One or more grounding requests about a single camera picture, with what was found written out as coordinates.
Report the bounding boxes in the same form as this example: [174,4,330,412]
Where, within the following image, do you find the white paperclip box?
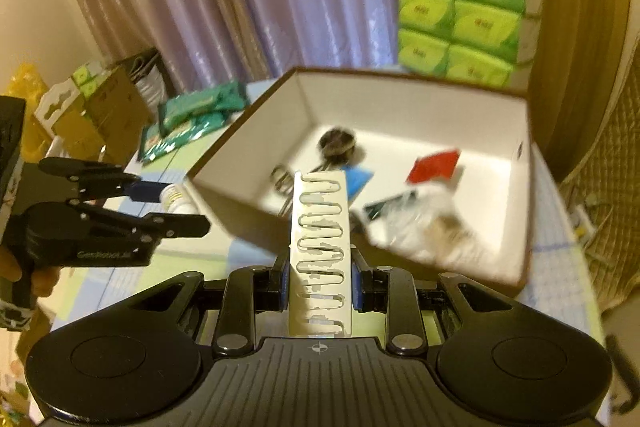
[288,170,352,338]

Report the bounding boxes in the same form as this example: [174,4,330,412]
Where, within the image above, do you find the cotton swab bag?
[384,190,496,277]

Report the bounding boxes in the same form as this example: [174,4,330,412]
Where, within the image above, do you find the white pill bottle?
[160,184,198,215]

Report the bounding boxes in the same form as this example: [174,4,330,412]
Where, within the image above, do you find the leopard pattern lanyard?
[269,158,331,218]

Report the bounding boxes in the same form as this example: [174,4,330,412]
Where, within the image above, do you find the red snack packet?
[406,150,460,184]

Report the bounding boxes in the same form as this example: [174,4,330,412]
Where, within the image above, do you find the dark scrunchie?
[318,127,356,165]

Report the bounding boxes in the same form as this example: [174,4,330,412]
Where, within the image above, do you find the person's left hand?
[0,246,61,297]

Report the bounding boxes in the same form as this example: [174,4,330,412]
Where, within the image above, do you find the checked tablecloth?
[49,78,606,377]

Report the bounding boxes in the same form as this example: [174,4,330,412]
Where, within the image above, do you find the brown cardboard boxes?
[35,48,176,165]

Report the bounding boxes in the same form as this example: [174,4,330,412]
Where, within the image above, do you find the lower green wet wipes pack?
[137,112,231,165]

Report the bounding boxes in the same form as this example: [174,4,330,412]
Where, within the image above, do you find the green wet wipes pack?
[158,81,248,135]
[137,112,231,165]

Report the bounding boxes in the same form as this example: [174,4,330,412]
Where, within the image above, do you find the yellow plastic bag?
[4,63,52,162]

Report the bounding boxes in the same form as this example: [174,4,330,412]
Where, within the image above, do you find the brown cardboard box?
[188,68,533,296]

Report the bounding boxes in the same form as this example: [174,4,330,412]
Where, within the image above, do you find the upper green wet wipes pack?
[158,81,248,135]

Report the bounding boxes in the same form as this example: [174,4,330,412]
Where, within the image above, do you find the white power strip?
[570,202,612,249]

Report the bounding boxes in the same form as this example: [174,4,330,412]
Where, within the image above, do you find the quilted chair back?
[560,55,639,312]

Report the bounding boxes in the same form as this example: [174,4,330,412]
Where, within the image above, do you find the green tissue multipack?
[398,0,544,91]

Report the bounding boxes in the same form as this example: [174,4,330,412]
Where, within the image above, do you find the wooden door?
[528,0,631,180]

